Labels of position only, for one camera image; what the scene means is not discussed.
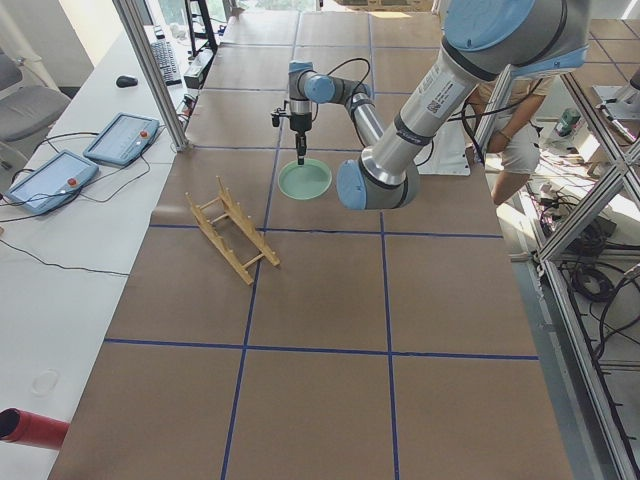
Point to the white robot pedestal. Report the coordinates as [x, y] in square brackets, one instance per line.
[446, 155]

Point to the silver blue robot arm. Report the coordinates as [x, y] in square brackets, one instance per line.
[481, 39]

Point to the black keyboard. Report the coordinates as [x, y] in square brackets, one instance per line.
[165, 59]

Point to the black computer mouse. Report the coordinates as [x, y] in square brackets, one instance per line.
[126, 81]

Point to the blue teach pendant near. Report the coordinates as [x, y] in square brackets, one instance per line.
[53, 183]

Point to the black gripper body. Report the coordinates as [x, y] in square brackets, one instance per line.
[300, 123]

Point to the red cylinder tube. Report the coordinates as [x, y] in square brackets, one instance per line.
[30, 429]

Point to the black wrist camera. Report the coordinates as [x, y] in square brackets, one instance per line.
[278, 115]

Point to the light green plate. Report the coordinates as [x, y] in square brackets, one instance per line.
[305, 181]

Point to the wooden dish rack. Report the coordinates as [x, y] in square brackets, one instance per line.
[232, 232]

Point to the blue teach pendant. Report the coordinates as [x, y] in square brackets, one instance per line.
[53, 183]
[123, 140]

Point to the brown paper table cover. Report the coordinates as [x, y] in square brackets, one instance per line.
[386, 345]

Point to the blue teach pendant far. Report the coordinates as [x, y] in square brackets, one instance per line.
[123, 140]

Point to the person in beige clothes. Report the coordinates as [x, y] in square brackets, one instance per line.
[515, 139]

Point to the grey office chair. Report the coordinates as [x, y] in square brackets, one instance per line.
[27, 113]

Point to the aluminium frame post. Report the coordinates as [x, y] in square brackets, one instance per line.
[134, 28]

